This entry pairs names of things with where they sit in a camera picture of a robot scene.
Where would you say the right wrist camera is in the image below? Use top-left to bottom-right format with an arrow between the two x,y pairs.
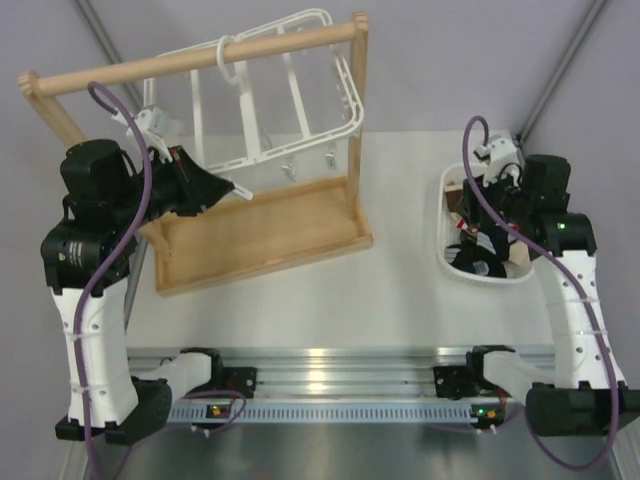
473,136 -> 518,187

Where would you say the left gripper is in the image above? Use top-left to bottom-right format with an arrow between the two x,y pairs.
111,144 -> 233,230

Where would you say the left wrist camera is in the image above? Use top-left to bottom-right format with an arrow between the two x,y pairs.
111,107 -> 169,157

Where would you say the red white striped sock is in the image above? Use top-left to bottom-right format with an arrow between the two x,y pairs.
456,219 -> 479,234

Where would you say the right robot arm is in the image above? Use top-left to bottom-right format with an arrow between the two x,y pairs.
464,155 -> 639,437

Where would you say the white plastic clip hanger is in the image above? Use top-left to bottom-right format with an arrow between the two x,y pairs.
143,8 -> 369,180

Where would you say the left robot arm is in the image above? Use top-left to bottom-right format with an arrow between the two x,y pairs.
41,139 -> 234,446

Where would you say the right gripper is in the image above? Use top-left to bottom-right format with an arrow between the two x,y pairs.
456,163 -> 533,229

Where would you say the aluminium mounting rail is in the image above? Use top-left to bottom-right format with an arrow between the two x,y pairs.
127,345 -> 624,406

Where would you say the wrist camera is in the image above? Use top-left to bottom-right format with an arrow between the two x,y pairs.
111,107 -> 169,157
473,136 -> 518,187

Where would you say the wooden hanger rack stand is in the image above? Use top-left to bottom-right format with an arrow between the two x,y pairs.
17,12 -> 375,299

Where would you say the beige brown sock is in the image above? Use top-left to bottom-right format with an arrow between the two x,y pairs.
445,184 -> 530,266

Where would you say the white perforated sock basket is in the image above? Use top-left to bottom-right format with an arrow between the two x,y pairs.
436,163 -> 534,287

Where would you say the white slotted cable duct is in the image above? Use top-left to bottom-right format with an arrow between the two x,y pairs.
168,399 -> 504,428

